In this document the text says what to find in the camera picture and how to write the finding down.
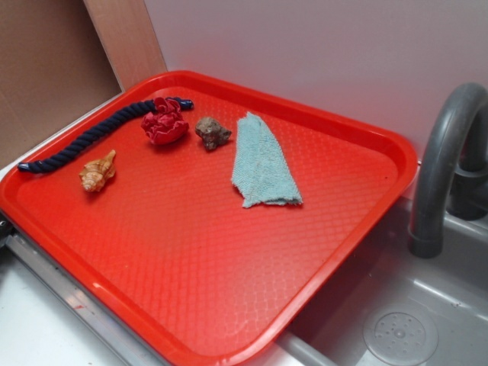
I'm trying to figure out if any red fabric scrunchie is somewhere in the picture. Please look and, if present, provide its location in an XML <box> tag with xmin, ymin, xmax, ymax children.
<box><xmin>141</xmin><ymin>97</ymin><xmax>189</xmax><ymax>145</ymax></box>

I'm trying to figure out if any grey toy faucet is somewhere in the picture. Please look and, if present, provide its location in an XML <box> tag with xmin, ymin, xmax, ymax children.
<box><xmin>409</xmin><ymin>82</ymin><xmax>487</xmax><ymax>258</ymax></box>

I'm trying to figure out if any red plastic tray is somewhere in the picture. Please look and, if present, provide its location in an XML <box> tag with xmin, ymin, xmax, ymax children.
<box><xmin>1</xmin><ymin>71</ymin><xmax>417</xmax><ymax>365</ymax></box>

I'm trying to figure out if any brown cardboard panel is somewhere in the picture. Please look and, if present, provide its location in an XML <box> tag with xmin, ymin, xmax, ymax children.
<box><xmin>1</xmin><ymin>1</ymin><xmax>120</xmax><ymax>167</ymax></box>

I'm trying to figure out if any wooden board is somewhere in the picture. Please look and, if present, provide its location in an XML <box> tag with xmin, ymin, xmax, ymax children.
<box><xmin>84</xmin><ymin>0</ymin><xmax>167</xmax><ymax>91</ymax></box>

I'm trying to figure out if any grey plastic sink basin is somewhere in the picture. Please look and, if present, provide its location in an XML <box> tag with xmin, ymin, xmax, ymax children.
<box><xmin>278</xmin><ymin>199</ymin><xmax>487</xmax><ymax>365</ymax></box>

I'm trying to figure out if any orange conch seashell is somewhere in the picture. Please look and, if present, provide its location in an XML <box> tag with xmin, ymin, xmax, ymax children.
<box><xmin>79</xmin><ymin>149</ymin><xmax>116</xmax><ymax>192</ymax></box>

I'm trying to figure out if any light blue cloth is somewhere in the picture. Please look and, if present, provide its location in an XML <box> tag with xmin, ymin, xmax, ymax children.
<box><xmin>231</xmin><ymin>112</ymin><xmax>303</xmax><ymax>209</ymax></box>

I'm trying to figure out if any brown rock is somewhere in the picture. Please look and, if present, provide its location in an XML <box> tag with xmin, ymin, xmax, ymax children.
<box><xmin>195</xmin><ymin>117</ymin><xmax>232</xmax><ymax>151</ymax></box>

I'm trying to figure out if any dark blue rope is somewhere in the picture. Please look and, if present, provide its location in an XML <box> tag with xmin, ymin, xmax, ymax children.
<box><xmin>18</xmin><ymin>97</ymin><xmax>194</xmax><ymax>175</ymax></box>

